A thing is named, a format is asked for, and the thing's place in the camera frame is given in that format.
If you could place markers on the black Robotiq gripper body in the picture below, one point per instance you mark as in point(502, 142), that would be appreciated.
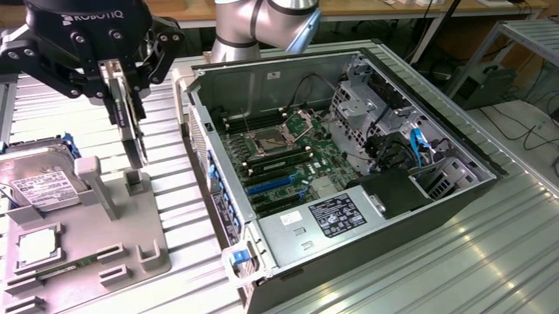
point(86, 29)

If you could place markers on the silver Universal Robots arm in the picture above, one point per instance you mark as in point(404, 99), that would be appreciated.
point(234, 29)

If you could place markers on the blue disk caddy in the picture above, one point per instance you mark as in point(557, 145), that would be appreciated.
point(69, 144)

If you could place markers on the thin locking lever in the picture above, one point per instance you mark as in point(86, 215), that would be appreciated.
point(246, 122)

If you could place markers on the empty black RAM slot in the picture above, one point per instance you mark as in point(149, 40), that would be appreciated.
point(253, 118)
point(257, 125)

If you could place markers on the silver hard disk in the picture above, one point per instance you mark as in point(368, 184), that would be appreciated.
point(38, 176)

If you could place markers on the CPU socket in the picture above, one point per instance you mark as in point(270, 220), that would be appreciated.
point(270, 140)

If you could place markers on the metal socket cover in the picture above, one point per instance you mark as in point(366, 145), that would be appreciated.
point(298, 122)

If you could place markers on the installed RAM stick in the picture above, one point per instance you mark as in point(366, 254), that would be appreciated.
point(278, 166)

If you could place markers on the silver disk bay cage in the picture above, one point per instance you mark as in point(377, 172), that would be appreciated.
point(354, 111)

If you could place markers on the long blue expansion slot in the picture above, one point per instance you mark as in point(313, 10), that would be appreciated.
point(268, 185)

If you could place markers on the green motherboard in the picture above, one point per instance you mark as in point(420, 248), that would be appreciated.
point(325, 157)

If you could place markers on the grey parts rack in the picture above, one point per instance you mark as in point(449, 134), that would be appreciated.
point(78, 235)

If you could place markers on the black expansion slot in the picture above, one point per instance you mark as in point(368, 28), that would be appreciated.
point(274, 201)
point(278, 207)

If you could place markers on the silver CPU chip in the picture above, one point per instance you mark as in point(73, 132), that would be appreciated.
point(36, 245)

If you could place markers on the silver chipset heatsink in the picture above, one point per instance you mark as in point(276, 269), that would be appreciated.
point(322, 187)

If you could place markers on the green RAM stick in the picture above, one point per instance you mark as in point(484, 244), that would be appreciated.
point(65, 266)

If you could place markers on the grey power supply unit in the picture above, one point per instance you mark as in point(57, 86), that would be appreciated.
point(288, 242)

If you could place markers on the blue case latch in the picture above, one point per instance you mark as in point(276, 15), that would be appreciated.
point(238, 256)

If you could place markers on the black plastic shroud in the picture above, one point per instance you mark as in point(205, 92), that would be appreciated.
point(392, 193)

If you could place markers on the perforated metal drive cage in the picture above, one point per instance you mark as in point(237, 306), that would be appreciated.
point(453, 180)

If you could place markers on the open black PC case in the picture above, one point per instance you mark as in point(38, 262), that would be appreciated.
point(392, 261)

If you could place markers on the metal slat side table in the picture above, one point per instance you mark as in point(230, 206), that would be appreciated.
point(532, 36)

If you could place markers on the wooden desk white frame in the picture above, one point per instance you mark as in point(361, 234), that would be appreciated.
point(192, 18)
point(392, 10)

